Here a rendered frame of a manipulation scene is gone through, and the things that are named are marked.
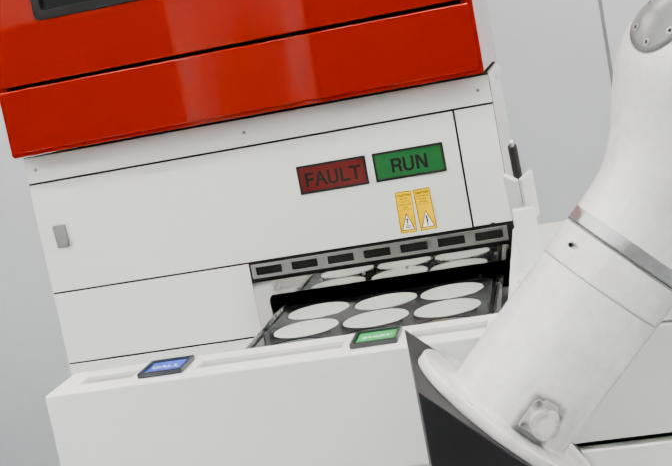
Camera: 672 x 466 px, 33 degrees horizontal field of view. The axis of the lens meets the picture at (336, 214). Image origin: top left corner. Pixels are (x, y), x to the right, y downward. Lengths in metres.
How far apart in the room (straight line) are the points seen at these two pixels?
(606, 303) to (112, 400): 0.64
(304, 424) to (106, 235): 0.79
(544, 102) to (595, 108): 0.15
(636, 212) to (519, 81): 2.36
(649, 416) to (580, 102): 2.12
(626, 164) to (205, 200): 1.07
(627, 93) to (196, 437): 0.66
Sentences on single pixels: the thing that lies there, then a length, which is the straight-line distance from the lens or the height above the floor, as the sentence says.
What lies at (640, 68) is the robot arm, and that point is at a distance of 0.98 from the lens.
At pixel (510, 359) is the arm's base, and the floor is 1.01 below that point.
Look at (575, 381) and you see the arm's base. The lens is 1.00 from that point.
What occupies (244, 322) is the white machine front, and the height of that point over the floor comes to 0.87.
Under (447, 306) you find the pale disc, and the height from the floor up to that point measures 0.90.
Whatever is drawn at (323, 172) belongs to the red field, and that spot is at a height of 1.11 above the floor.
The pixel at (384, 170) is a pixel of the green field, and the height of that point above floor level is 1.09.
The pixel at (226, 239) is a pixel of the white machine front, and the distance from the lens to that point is 1.95.
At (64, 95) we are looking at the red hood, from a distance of 1.96.
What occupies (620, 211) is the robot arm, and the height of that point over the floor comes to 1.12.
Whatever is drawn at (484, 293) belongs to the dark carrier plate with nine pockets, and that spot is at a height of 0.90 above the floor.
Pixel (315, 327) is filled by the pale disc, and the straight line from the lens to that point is 1.72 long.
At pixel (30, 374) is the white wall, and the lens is 3.85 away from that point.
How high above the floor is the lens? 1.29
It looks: 8 degrees down
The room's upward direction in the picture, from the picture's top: 11 degrees counter-clockwise
